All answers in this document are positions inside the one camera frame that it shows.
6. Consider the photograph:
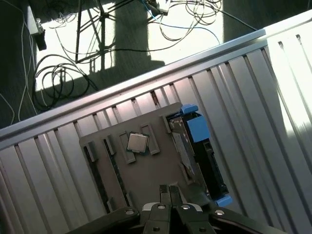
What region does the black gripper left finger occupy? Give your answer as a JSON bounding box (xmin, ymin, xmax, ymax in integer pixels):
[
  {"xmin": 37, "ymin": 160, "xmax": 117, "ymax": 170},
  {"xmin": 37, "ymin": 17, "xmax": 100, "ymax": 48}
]
[{"xmin": 67, "ymin": 184, "xmax": 171, "ymax": 234}]

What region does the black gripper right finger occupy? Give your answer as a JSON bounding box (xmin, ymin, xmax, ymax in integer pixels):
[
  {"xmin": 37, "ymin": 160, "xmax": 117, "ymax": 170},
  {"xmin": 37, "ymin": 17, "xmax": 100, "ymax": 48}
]
[{"xmin": 170, "ymin": 185, "xmax": 294, "ymax": 234}]

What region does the hard disk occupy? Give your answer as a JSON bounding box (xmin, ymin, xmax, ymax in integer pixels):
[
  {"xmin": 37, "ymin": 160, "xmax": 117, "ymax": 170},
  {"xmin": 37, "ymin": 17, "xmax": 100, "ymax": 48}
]
[{"xmin": 165, "ymin": 104, "xmax": 234, "ymax": 208}]

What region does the grey parts rack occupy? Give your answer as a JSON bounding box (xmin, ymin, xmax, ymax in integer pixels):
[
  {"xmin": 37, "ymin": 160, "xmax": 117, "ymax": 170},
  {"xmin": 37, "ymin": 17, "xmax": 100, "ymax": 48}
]
[{"xmin": 79, "ymin": 102, "xmax": 210, "ymax": 213}]

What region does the green RAM stick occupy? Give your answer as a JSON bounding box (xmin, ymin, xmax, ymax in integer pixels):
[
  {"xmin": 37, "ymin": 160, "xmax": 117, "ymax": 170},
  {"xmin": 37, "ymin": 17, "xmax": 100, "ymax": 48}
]
[
  {"xmin": 103, "ymin": 138, "xmax": 134, "ymax": 208},
  {"xmin": 83, "ymin": 145, "xmax": 114, "ymax": 213}
]

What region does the silver CPU chip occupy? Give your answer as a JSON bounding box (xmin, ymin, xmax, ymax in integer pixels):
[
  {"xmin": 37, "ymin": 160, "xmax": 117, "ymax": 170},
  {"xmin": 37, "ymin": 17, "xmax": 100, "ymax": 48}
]
[{"xmin": 126, "ymin": 131, "xmax": 150, "ymax": 155}]

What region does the black tripod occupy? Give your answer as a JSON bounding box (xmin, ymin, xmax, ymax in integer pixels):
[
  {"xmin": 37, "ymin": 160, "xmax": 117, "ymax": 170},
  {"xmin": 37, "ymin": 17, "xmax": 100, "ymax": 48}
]
[{"xmin": 74, "ymin": 0, "xmax": 152, "ymax": 64}]

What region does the black power plug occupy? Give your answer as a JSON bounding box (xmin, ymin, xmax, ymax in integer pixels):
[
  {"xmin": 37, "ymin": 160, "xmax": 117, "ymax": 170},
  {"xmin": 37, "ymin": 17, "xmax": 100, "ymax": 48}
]
[{"xmin": 35, "ymin": 29, "xmax": 47, "ymax": 51}]

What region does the white power strip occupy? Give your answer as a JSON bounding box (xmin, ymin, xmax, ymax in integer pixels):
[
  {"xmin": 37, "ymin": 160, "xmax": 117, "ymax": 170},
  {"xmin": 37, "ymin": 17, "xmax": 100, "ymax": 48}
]
[{"xmin": 26, "ymin": 5, "xmax": 39, "ymax": 35}]

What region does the black coiled floor cable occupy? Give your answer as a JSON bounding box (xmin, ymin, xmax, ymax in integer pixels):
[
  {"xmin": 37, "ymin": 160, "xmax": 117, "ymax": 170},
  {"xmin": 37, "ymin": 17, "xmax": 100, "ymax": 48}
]
[{"xmin": 33, "ymin": 53, "xmax": 99, "ymax": 111}]

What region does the blue floor cable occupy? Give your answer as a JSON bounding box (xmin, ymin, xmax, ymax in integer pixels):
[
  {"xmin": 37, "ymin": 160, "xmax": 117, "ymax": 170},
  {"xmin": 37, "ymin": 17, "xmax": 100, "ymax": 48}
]
[{"xmin": 143, "ymin": 0, "xmax": 221, "ymax": 47}]

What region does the white cable tangle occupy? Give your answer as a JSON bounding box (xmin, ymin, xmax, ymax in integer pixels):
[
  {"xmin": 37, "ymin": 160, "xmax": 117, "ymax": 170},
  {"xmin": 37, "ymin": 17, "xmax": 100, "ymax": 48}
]
[{"xmin": 156, "ymin": 0, "xmax": 224, "ymax": 42}]

